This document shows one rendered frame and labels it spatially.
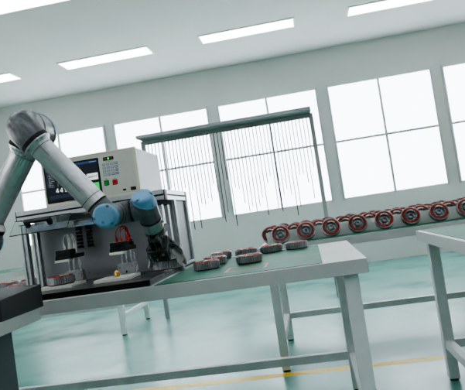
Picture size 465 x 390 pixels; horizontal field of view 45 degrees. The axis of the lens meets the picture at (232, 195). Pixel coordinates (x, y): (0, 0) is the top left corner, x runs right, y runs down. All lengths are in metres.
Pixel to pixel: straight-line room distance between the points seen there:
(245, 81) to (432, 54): 2.81
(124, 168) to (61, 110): 7.16
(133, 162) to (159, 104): 6.62
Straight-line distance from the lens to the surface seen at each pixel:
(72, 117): 9.53
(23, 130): 1.83
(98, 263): 2.67
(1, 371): 1.95
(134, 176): 2.47
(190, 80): 9.04
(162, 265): 2.05
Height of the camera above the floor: 0.95
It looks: 2 degrees up
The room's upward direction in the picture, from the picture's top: 8 degrees counter-clockwise
